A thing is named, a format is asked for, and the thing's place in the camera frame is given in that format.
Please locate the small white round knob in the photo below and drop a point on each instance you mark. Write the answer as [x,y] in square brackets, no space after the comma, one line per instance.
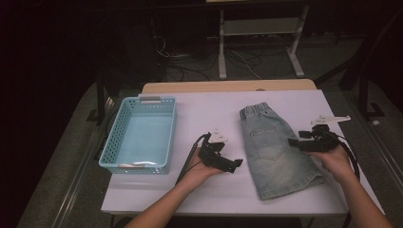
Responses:
[375,122]

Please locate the light blue plastic basket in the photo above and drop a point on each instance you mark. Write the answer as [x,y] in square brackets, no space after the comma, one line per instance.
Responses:
[142,139]

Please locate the person's left hand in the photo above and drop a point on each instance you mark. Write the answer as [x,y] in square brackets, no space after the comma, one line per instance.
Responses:
[198,172]

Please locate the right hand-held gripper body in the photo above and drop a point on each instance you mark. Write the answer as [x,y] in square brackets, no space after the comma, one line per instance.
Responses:
[321,142]

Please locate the metal floor rail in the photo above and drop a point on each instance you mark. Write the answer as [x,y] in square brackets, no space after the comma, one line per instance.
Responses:
[72,190]

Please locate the person's right hand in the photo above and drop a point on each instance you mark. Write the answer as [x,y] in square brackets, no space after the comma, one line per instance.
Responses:
[337,163]

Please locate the white metal stand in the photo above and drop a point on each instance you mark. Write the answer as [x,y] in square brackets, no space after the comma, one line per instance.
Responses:
[259,27]

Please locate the black metal stand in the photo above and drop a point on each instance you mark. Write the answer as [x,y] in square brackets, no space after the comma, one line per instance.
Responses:
[100,101]
[363,95]

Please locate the faded denim shorts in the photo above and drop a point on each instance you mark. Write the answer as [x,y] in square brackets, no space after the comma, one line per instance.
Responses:
[275,152]

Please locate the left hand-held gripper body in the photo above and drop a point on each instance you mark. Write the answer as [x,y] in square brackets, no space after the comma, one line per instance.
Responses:
[215,160]

